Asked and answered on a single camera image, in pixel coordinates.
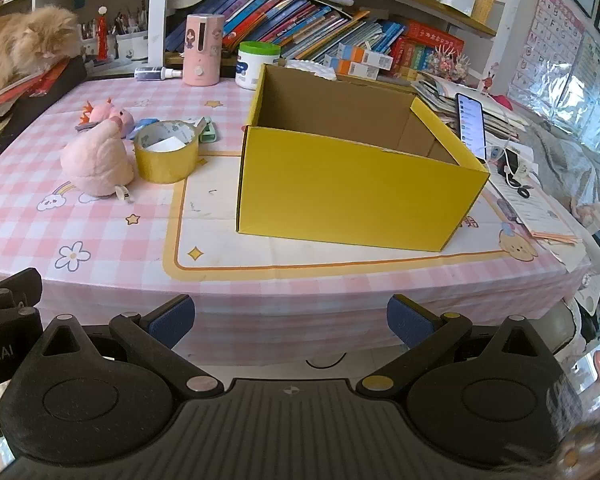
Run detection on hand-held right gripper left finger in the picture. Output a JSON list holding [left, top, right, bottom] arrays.
[[27, 295, 226, 402]]

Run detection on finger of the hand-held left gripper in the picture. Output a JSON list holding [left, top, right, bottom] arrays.
[[0, 267, 44, 333]]

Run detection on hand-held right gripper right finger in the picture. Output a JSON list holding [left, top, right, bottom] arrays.
[[355, 294, 563, 402]]

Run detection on yellow cardboard box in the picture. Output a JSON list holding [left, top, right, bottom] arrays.
[[235, 62, 491, 253]]

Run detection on large pink plush toy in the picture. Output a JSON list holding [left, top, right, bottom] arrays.
[[60, 119, 137, 204]]

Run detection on yellow tape roll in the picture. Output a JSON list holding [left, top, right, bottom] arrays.
[[132, 120, 200, 183]]

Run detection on small pink orange-haired plush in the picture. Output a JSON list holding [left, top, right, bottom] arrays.
[[77, 99, 135, 140]]

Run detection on loose worksheets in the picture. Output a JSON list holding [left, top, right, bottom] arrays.
[[490, 160, 589, 272]]

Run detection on black charger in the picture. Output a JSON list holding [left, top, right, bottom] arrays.
[[497, 152, 521, 178]]

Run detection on red folders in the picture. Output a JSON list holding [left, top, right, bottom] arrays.
[[0, 60, 72, 108]]

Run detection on black side table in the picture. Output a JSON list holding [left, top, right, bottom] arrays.
[[0, 57, 88, 156]]

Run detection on smartphone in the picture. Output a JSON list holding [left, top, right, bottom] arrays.
[[454, 92, 487, 161]]

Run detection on plastic covered sofa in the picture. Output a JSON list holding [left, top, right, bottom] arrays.
[[522, 110, 600, 243]]

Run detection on stack of papers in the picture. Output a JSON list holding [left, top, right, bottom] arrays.
[[410, 72, 524, 143]]

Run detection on orange fluffy cat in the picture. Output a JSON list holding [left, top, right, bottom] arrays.
[[0, 5, 83, 103]]

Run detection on small spray bottle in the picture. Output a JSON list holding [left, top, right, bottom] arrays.
[[134, 65, 183, 82]]

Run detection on small rabbit figurine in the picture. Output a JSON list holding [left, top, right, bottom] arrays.
[[482, 62, 502, 94]]

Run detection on orange and blue small box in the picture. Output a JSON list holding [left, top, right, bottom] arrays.
[[337, 42, 394, 71], [325, 58, 381, 81]]

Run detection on pink spiky ornament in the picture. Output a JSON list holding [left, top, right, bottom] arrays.
[[425, 45, 469, 84]]

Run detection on white jar green lid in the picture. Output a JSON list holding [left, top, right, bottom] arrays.
[[235, 41, 282, 92]]

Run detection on red doll pen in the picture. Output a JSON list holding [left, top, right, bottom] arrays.
[[96, 6, 109, 62]]

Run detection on white quilted purse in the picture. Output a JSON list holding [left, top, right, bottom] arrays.
[[284, 59, 338, 81]]

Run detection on pink humidifier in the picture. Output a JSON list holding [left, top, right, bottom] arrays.
[[181, 12, 226, 87]]

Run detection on white pen holders with pencils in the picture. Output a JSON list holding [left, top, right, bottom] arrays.
[[80, 2, 149, 61]]

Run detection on red boxed book set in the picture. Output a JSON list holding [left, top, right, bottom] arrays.
[[392, 20, 466, 78]]

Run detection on pink alphabet poster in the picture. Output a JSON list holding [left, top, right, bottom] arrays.
[[507, 0, 586, 106]]

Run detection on row of colourful children's books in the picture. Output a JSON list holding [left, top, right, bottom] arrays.
[[165, 0, 406, 61]]

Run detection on plastic covered wall charts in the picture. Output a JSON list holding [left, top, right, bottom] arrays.
[[550, 35, 600, 136]]

